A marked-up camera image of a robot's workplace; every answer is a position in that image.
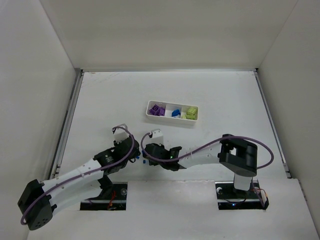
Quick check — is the purple lego brick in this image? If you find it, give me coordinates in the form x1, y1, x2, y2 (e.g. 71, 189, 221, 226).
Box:
148, 104, 162, 116

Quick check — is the blue lego pile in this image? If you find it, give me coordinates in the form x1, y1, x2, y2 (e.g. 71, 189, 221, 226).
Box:
171, 109, 181, 118

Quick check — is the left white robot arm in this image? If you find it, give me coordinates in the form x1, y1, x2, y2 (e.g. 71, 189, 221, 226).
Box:
17, 137, 141, 231

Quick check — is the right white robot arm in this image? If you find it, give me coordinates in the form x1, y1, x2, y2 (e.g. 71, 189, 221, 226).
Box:
141, 134, 258, 191

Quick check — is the white three-compartment tray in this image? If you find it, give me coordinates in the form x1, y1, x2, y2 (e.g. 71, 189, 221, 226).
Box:
145, 100, 199, 126

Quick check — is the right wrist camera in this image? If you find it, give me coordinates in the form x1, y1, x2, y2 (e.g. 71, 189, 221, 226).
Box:
149, 128, 164, 146

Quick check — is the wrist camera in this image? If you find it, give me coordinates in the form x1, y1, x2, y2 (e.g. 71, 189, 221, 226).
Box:
149, 128, 164, 146
112, 123, 129, 144

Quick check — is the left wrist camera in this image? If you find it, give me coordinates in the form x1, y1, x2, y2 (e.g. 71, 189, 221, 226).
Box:
112, 123, 129, 144

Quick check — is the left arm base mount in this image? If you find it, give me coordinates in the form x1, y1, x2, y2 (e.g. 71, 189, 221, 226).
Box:
79, 182, 128, 211

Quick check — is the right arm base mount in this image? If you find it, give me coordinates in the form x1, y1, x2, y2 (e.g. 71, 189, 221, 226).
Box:
215, 180, 270, 211

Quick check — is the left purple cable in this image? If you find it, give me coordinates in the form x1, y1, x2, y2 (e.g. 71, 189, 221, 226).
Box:
20, 126, 136, 226

